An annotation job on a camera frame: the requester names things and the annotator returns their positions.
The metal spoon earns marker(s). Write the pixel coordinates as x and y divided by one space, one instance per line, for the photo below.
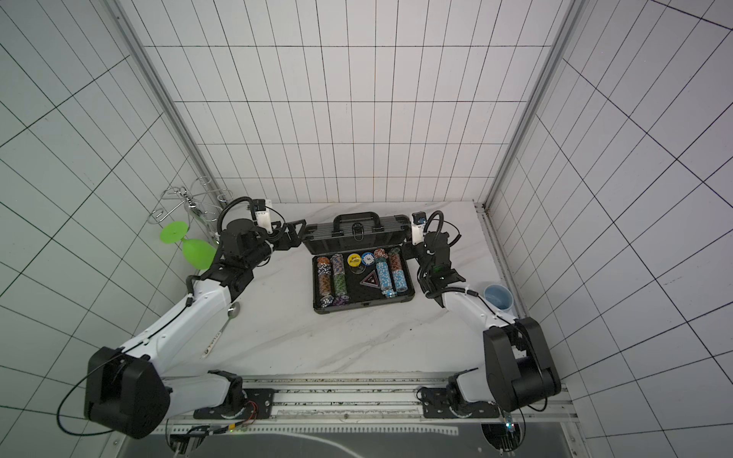
233 312

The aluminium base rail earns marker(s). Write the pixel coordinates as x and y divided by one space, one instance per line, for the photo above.
361 403

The light blue ceramic mug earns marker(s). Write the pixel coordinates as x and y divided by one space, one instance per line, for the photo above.
499 296

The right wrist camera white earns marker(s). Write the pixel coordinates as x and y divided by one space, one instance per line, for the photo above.
419 221

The chrome wire glass rack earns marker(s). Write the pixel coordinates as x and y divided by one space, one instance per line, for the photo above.
202 202

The black triangle token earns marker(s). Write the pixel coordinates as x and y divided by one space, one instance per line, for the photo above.
371 280

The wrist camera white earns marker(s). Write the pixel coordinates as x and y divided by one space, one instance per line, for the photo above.
419 221
262 214

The green plastic wine glass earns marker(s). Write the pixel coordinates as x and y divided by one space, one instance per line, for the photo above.
198 253

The yellow dealer button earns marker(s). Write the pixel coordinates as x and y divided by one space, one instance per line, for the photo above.
354 260

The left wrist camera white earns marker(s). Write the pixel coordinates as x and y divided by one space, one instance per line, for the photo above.
262 214

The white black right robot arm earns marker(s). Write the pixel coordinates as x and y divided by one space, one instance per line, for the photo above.
518 369

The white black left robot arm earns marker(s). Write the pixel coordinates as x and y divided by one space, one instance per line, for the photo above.
162 372

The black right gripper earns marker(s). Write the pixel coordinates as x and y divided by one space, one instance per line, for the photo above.
435 274

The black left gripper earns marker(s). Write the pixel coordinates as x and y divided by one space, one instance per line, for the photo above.
295 239

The dark grey poker set case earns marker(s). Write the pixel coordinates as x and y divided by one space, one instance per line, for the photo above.
360 233

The orange black poker chip stack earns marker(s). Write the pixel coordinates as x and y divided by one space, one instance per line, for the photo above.
324 275

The red blue poker chip stack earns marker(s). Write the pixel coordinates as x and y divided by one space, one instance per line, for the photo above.
399 278

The green blue poker chip stack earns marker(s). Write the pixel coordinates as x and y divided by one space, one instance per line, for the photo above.
339 280

